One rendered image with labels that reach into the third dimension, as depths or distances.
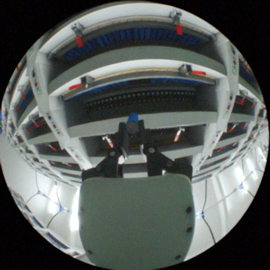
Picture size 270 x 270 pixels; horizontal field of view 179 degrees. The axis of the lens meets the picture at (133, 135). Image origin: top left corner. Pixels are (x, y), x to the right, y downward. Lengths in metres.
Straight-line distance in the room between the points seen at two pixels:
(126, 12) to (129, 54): 0.16
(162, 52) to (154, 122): 0.20
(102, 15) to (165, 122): 0.38
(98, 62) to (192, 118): 0.32
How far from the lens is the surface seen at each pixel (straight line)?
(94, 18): 0.33
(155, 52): 0.23
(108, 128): 0.28
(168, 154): 0.41
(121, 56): 0.22
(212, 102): 0.43
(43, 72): 0.38
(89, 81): 0.25
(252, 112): 1.06
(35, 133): 1.05
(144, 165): 0.67
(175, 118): 0.28
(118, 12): 0.32
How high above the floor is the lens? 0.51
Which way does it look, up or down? 41 degrees up
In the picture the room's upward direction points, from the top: 169 degrees clockwise
